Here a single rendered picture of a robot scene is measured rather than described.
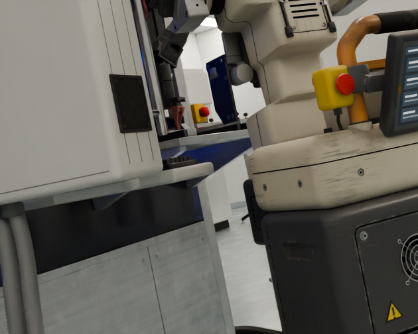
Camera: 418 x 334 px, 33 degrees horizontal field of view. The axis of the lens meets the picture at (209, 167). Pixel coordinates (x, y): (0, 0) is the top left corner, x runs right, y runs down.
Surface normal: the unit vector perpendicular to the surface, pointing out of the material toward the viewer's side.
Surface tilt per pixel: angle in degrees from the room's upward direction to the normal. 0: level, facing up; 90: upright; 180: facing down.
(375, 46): 90
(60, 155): 90
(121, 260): 90
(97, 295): 90
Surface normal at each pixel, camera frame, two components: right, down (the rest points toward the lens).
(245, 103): -0.52, 0.11
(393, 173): 0.42, -0.08
